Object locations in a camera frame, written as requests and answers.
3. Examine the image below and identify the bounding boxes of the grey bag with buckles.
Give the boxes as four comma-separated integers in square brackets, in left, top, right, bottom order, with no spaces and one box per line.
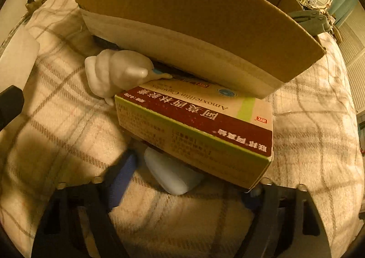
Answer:
[289,9,331,37]

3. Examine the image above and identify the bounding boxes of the plaid blanket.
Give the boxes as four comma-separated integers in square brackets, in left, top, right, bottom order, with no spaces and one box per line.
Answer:
[0,0,362,258]

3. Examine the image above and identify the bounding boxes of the maroon and green medicine box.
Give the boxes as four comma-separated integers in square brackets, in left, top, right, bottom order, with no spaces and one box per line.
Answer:
[115,77,274,190]

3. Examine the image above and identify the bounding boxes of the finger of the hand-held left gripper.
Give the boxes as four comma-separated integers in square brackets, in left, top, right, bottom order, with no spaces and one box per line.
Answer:
[0,85,25,132]

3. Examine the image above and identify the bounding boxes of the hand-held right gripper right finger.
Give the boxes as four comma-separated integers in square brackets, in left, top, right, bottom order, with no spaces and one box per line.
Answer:
[242,177,335,258]

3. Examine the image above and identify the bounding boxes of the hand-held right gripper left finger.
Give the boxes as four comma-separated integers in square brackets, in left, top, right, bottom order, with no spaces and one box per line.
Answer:
[32,151,139,258]

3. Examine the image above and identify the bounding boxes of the white squeeze tube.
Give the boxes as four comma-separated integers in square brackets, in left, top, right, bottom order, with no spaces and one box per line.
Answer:
[84,49,173,106]

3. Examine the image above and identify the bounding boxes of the brown cardboard box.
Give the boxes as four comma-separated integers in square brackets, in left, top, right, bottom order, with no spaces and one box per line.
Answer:
[68,0,327,99]

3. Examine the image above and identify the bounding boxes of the pale blue soap bar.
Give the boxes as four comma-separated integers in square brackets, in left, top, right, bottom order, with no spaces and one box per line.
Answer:
[143,147,205,196]

